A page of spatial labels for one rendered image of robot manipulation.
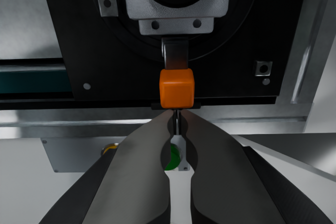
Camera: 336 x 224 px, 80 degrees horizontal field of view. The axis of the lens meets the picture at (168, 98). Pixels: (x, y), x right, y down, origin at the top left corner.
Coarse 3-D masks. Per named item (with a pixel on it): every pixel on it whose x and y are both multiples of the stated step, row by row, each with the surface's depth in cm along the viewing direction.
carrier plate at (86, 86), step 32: (64, 0) 19; (256, 0) 19; (288, 0) 19; (64, 32) 20; (96, 32) 20; (256, 32) 20; (288, 32) 20; (64, 64) 22; (96, 64) 22; (128, 64) 22; (160, 64) 22; (192, 64) 22; (224, 64) 22; (96, 96) 24; (128, 96) 23; (224, 96) 23; (256, 96) 23
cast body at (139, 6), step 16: (128, 0) 8; (144, 0) 8; (160, 0) 8; (176, 0) 7; (192, 0) 8; (208, 0) 8; (224, 0) 8; (144, 16) 9; (160, 16) 9; (176, 16) 9; (192, 16) 9; (208, 16) 9; (144, 32) 12; (160, 32) 12; (176, 32) 12; (192, 32) 12; (208, 32) 12
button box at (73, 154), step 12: (48, 144) 28; (60, 144) 28; (72, 144) 28; (84, 144) 28; (96, 144) 28; (108, 144) 28; (180, 144) 28; (48, 156) 29; (60, 156) 29; (72, 156) 29; (84, 156) 29; (96, 156) 29; (180, 156) 29; (60, 168) 30; (72, 168) 30; (84, 168) 30; (180, 168) 30
